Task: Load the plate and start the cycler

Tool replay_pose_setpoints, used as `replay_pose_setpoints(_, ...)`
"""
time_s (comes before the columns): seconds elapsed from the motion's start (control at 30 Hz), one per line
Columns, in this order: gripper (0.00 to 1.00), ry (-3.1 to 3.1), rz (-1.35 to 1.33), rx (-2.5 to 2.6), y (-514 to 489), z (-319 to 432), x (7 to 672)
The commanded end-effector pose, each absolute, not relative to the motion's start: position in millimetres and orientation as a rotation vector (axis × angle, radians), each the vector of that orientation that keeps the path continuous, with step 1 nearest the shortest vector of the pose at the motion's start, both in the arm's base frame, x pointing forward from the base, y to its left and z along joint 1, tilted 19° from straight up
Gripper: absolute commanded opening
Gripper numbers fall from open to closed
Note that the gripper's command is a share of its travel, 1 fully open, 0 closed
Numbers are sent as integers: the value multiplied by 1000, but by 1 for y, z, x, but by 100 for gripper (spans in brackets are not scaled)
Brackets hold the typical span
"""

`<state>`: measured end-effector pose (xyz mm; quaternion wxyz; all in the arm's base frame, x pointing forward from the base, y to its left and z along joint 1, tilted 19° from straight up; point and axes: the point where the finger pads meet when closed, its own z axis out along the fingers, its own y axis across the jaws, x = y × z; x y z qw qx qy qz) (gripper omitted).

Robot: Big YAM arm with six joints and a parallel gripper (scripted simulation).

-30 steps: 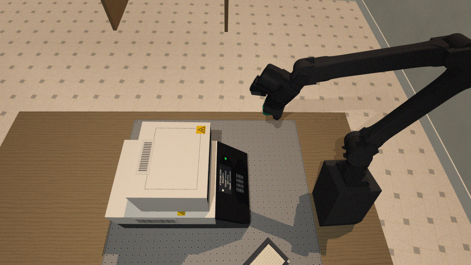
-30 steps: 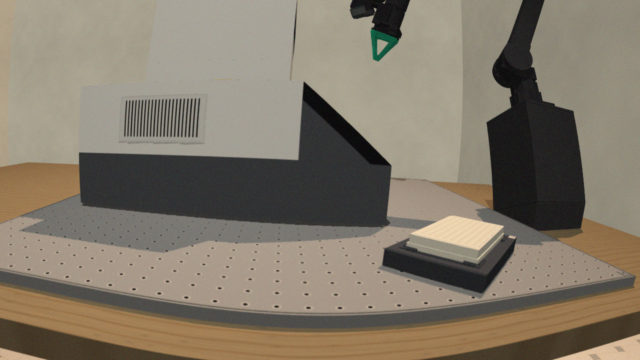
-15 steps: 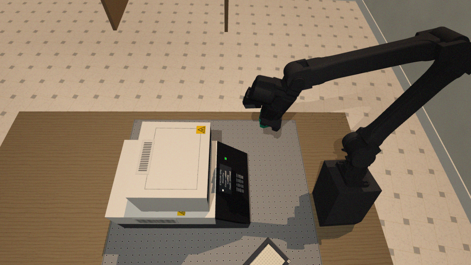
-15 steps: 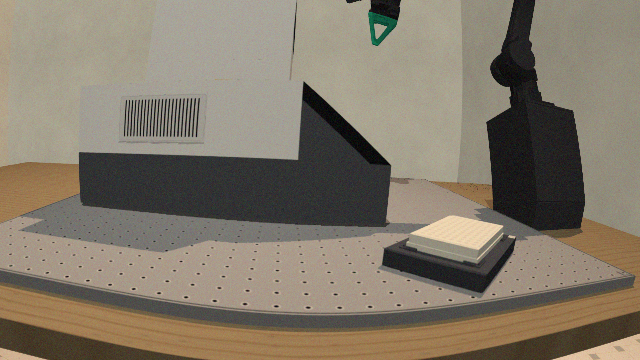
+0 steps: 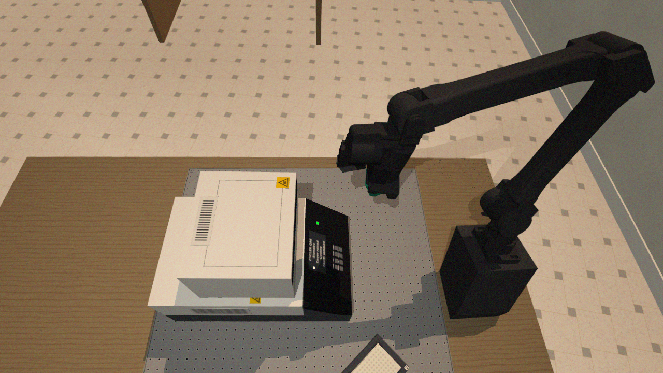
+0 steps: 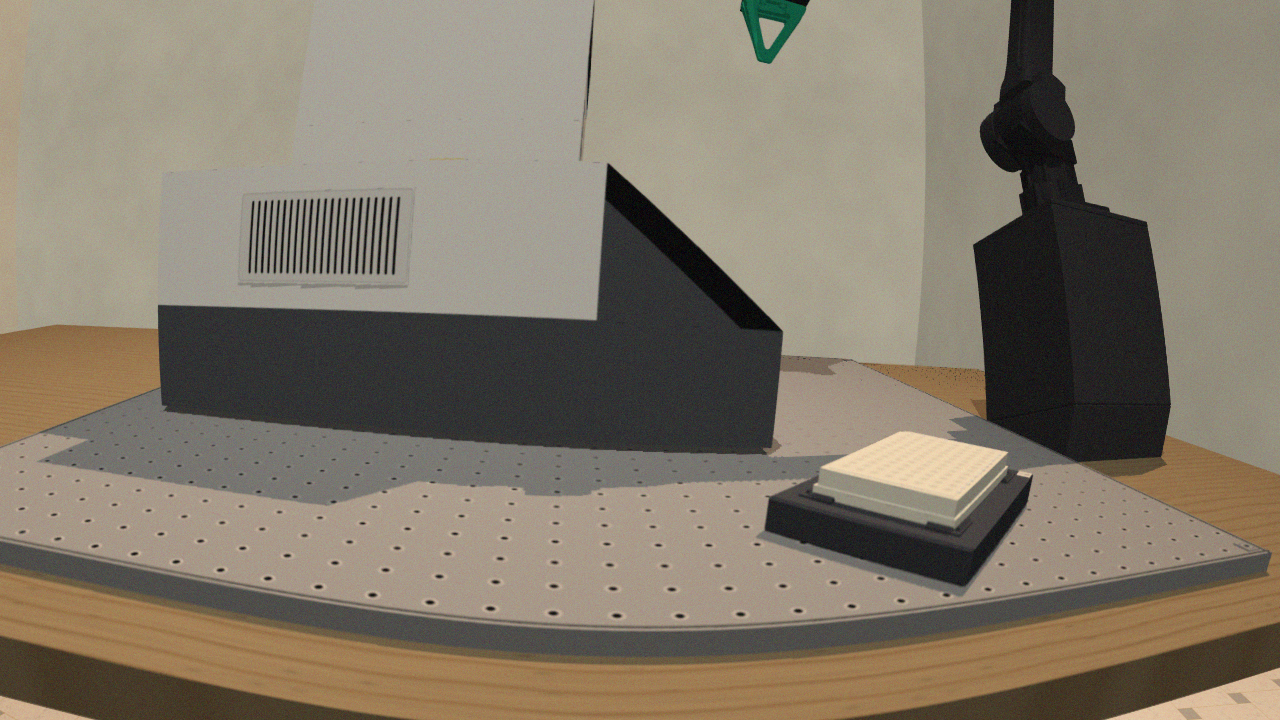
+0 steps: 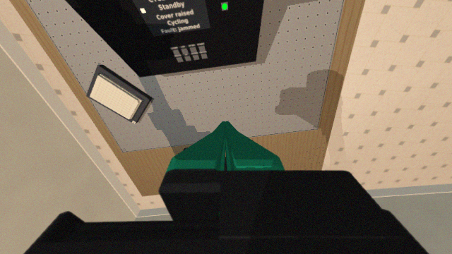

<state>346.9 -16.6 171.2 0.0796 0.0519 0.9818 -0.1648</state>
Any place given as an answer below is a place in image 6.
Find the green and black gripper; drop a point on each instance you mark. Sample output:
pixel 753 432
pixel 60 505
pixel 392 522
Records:
pixel 776 10

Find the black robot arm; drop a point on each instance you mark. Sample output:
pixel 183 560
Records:
pixel 1040 119

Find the white well plate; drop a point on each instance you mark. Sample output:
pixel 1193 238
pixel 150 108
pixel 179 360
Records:
pixel 915 477

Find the white thermal cycler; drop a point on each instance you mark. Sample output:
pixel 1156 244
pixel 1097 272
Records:
pixel 491 295

